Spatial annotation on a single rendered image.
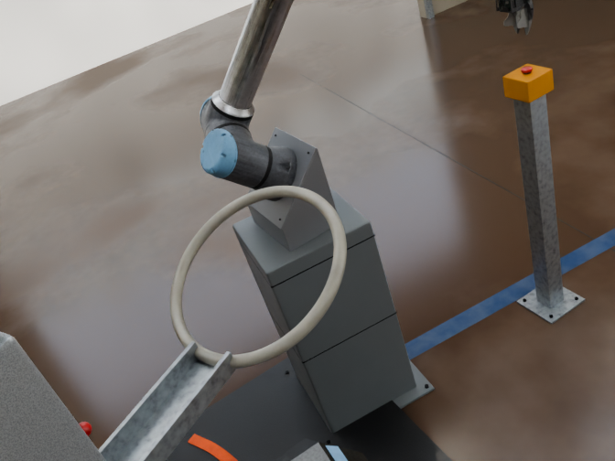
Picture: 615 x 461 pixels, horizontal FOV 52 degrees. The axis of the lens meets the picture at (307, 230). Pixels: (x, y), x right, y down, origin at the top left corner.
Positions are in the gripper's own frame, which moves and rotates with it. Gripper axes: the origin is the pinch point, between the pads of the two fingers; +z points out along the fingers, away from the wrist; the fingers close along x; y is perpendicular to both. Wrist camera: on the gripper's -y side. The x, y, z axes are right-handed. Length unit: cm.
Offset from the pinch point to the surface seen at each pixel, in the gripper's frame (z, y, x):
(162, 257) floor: 122, 127, -200
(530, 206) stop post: 71, 5, -2
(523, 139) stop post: 40.4, 4.5, -1.4
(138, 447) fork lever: 16, 165, 55
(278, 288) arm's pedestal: 45, 110, -6
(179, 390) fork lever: 16, 153, 46
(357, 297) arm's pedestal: 65, 85, -4
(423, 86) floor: 124, -119, -243
